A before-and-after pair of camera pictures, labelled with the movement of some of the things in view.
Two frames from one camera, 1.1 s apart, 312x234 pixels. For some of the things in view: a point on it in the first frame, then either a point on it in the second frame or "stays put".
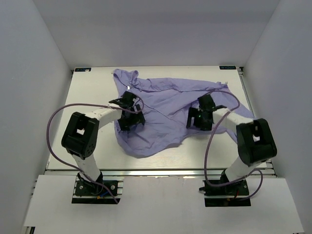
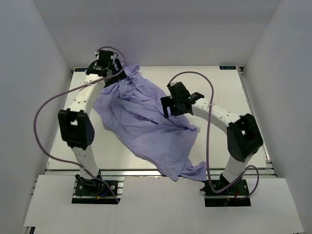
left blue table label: x=83 y=69 stays put
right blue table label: x=227 y=67 stays put
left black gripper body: x=131 y=119 -> x=117 y=66
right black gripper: x=193 y=112 -> x=167 y=102
